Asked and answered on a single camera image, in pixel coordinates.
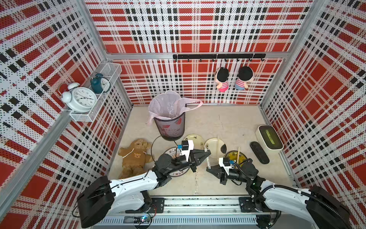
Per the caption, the cream plate with black pattern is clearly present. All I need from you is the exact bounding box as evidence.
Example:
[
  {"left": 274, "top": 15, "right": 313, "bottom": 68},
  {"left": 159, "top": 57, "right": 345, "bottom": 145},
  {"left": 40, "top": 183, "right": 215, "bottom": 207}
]
[{"left": 205, "top": 138, "right": 227, "bottom": 159}]

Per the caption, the cream plate with flowers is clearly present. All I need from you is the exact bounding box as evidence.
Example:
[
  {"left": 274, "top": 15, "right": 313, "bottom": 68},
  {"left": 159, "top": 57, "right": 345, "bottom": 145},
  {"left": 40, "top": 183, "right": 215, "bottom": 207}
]
[{"left": 184, "top": 134, "right": 205, "bottom": 150}]

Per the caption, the brown teddy bear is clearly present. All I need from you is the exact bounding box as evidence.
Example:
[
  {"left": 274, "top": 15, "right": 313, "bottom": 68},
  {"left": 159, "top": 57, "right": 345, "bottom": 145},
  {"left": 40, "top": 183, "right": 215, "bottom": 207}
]
[{"left": 118, "top": 138, "right": 152, "bottom": 179}]

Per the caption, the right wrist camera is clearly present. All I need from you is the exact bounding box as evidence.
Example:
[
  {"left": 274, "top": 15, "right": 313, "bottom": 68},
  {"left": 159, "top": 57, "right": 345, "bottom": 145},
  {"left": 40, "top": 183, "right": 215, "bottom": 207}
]
[{"left": 219, "top": 157, "right": 235, "bottom": 175}]

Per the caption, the yellow dark patterned plate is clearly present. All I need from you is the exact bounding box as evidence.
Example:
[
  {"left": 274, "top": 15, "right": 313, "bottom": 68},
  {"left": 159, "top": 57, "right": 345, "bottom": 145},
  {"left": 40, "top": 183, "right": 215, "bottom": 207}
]
[{"left": 225, "top": 150, "right": 247, "bottom": 164}]

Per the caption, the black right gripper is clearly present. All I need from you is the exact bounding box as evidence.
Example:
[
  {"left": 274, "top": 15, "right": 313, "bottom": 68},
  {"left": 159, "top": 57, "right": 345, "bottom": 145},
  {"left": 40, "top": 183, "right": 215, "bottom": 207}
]
[{"left": 206, "top": 164, "right": 249, "bottom": 186}]

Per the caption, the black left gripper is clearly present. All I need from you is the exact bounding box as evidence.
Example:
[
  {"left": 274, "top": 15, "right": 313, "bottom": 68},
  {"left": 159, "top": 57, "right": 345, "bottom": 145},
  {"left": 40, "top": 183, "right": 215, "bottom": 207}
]
[{"left": 167, "top": 149, "right": 210, "bottom": 174}]

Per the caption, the black remote control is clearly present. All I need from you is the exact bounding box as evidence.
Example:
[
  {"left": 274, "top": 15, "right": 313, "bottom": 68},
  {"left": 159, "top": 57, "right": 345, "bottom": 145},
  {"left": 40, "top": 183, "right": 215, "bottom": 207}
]
[{"left": 250, "top": 141, "right": 270, "bottom": 165}]

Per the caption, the white orange patterned plate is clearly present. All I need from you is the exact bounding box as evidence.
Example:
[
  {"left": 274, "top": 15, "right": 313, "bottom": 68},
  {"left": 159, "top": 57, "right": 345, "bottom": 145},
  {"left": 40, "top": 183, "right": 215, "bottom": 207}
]
[{"left": 165, "top": 147, "right": 189, "bottom": 177}]

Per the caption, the white box with green display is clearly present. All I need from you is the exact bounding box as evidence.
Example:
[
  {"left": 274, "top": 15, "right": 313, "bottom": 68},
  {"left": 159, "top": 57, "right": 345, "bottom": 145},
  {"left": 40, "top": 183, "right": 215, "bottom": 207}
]
[{"left": 255, "top": 125, "right": 284, "bottom": 155}]

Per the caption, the black mesh trash bin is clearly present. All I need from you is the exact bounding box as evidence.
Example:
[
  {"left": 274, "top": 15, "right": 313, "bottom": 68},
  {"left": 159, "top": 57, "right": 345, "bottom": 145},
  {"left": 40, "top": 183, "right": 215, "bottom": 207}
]
[{"left": 154, "top": 113, "right": 185, "bottom": 141}]

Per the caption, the white wire wall shelf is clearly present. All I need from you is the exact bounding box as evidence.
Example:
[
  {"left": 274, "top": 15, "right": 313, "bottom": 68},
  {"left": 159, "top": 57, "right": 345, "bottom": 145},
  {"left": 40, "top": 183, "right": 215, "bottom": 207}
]
[{"left": 70, "top": 63, "right": 122, "bottom": 123}]

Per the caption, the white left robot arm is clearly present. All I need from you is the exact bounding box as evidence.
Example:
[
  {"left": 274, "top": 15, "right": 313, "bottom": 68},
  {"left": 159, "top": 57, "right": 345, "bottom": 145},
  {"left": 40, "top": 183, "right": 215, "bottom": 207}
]
[{"left": 77, "top": 149, "right": 211, "bottom": 229}]

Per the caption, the black hook rail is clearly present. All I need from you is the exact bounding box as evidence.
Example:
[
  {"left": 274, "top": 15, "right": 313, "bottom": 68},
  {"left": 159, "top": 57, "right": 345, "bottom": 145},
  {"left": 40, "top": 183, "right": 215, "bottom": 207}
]
[{"left": 173, "top": 53, "right": 266, "bottom": 60}]

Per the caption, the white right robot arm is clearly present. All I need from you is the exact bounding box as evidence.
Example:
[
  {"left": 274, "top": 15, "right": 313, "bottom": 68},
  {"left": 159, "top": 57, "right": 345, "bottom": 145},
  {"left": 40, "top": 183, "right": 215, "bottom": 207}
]
[{"left": 206, "top": 157, "right": 351, "bottom": 229}]

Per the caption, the doll with striped shirt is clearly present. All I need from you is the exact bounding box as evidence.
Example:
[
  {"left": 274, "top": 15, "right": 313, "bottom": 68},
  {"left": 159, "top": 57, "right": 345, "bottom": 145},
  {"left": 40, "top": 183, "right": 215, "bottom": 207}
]
[{"left": 234, "top": 66, "right": 254, "bottom": 91}]

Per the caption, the bare wooden chopsticks pair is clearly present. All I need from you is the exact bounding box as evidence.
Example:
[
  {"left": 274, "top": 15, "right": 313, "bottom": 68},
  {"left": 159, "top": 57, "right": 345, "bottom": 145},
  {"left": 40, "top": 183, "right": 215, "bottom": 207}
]
[{"left": 236, "top": 147, "right": 241, "bottom": 164}]

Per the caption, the green circuit board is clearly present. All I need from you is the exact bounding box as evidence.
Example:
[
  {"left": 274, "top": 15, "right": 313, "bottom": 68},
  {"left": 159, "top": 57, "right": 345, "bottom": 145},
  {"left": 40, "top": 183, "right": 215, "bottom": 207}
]
[{"left": 133, "top": 215, "right": 152, "bottom": 225}]

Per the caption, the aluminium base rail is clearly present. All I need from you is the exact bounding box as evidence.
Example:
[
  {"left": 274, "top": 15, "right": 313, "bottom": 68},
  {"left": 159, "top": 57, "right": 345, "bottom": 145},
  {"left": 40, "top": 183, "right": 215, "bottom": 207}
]
[{"left": 82, "top": 194, "right": 315, "bottom": 227}]

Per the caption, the pink plastic bin liner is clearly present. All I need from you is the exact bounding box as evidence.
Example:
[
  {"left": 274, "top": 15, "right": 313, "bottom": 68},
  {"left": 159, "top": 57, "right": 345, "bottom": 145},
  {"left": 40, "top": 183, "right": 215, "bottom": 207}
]
[{"left": 146, "top": 91, "right": 204, "bottom": 125}]

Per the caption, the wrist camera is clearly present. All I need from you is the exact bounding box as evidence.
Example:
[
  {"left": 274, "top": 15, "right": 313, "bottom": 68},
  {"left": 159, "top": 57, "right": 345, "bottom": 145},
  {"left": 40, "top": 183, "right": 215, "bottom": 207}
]
[
  {"left": 178, "top": 140, "right": 194, "bottom": 162},
  {"left": 219, "top": 157, "right": 235, "bottom": 175}
]

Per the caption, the white alarm clock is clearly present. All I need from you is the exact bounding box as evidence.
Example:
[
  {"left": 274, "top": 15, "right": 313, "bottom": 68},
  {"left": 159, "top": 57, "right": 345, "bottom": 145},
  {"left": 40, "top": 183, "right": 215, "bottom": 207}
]
[{"left": 61, "top": 83, "right": 97, "bottom": 113}]

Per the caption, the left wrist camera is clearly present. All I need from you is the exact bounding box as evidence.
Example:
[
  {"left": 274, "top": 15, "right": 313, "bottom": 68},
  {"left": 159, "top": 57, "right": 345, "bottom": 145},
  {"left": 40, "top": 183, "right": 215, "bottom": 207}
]
[{"left": 178, "top": 140, "right": 194, "bottom": 162}]

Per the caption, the doll with pink dress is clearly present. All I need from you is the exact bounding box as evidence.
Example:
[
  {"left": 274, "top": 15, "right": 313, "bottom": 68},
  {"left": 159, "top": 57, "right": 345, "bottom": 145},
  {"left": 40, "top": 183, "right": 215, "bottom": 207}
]
[{"left": 215, "top": 67, "right": 229, "bottom": 93}]

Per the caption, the teal alarm clock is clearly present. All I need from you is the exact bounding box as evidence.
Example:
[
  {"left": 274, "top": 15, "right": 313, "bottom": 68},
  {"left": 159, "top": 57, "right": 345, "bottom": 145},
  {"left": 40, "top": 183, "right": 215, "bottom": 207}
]
[{"left": 90, "top": 73, "right": 111, "bottom": 94}]

